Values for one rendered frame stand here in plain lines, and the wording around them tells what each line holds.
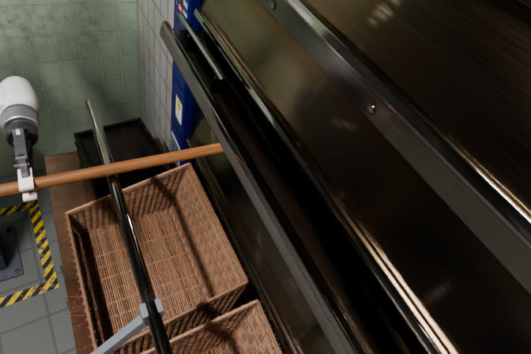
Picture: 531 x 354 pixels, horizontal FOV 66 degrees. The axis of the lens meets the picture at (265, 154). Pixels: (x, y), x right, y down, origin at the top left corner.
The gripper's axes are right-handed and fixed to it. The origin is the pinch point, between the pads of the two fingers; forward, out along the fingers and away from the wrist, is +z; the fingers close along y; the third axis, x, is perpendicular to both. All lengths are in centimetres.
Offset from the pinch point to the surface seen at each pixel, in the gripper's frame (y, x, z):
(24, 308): 119, 22, -34
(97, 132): 1.7, -18.7, -16.7
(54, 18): 20, -16, -121
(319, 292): -25, -42, 58
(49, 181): -1.1, -4.8, 1.4
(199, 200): 38, -50, -11
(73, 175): -1.3, -10.4, 1.2
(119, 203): 1.7, -19.2, 10.7
